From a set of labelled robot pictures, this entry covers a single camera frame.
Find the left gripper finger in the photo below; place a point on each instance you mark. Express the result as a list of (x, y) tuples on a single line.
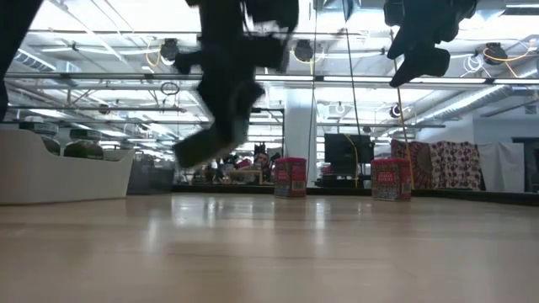
[(252, 97), (219, 101)]

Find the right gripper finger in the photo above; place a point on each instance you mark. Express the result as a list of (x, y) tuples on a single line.
[(406, 46), (425, 63)]

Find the red-lidded spice tin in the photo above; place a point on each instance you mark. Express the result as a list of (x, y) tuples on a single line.
[(290, 181), (391, 183)]

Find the white plastic bin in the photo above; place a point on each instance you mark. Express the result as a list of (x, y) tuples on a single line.
[(63, 181)]

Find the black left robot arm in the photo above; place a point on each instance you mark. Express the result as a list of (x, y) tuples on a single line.
[(17, 33)]

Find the small black ceiling reel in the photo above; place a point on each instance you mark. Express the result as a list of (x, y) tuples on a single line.
[(396, 111)]

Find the white round column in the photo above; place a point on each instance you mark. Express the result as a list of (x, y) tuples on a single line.
[(301, 126)]

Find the person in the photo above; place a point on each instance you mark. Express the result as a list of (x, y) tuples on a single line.
[(262, 160)]

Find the long overhead light bar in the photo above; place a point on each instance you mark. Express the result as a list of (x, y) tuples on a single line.
[(320, 78)]

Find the floral patterned cloth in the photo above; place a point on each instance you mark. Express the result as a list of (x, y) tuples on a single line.
[(446, 166)]

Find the black monitor screen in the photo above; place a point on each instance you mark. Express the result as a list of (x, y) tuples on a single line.
[(343, 153)]

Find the white cloth sheet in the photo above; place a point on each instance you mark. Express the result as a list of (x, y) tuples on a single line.
[(501, 164)]

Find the black stand frame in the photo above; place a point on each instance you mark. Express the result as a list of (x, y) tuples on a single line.
[(273, 109)]

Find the silver ventilation duct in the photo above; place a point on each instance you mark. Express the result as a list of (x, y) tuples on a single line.
[(463, 105), (38, 63)]

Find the black table frame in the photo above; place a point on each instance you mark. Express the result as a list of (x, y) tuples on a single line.
[(349, 190)]

